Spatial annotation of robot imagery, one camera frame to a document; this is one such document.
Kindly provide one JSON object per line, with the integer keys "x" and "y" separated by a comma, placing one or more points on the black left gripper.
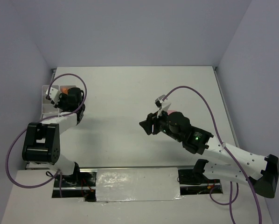
{"x": 61, "y": 96}

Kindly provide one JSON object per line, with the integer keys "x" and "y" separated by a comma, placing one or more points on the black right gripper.
{"x": 152, "y": 119}

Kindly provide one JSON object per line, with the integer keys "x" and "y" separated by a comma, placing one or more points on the orange grey utility knife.
{"x": 64, "y": 90}

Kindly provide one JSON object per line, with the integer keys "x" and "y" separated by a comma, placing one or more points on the pink correction tape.
{"x": 170, "y": 111}

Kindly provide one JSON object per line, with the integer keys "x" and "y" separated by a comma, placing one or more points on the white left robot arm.
{"x": 42, "y": 141}

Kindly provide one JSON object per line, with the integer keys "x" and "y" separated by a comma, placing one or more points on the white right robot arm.
{"x": 221, "y": 160}

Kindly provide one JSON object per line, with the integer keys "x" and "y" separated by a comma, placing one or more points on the white compartment box left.
{"x": 47, "y": 107}

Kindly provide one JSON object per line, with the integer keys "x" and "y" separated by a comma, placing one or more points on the white taped cover panel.
{"x": 137, "y": 184}

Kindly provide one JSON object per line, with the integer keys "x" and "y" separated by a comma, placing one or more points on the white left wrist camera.
{"x": 53, "y": 95}

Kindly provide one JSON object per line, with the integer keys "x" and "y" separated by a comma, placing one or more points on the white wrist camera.
{"x": 53, "y": 95}
{"x": 163, "y": 105}

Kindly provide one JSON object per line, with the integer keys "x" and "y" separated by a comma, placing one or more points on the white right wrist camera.
{"x": 163, "y": 105}

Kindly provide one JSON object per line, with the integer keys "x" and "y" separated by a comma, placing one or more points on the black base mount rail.
{"x": 86, "y": 188}

